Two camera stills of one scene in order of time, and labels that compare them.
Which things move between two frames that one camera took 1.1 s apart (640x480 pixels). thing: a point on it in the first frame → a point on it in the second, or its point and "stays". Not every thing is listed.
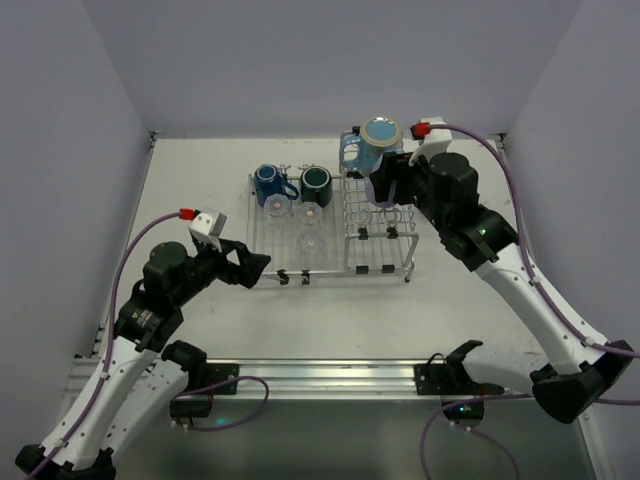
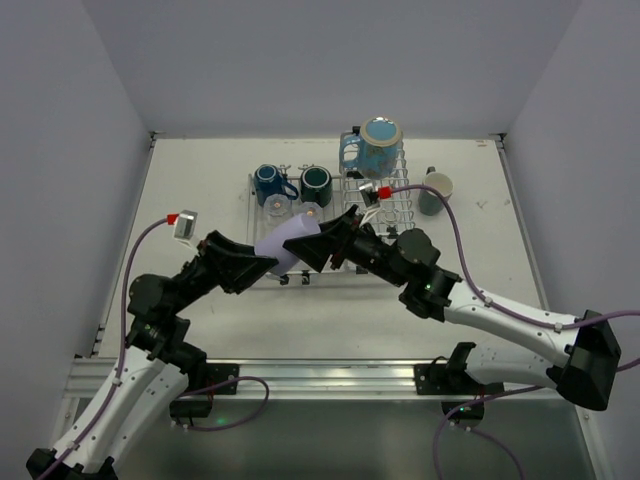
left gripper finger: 242,254 stays
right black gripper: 388,176 → 347,239
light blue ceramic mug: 378,137 stays
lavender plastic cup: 371,195 → 272,246
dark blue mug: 268,181 stays
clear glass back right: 311,213 stays
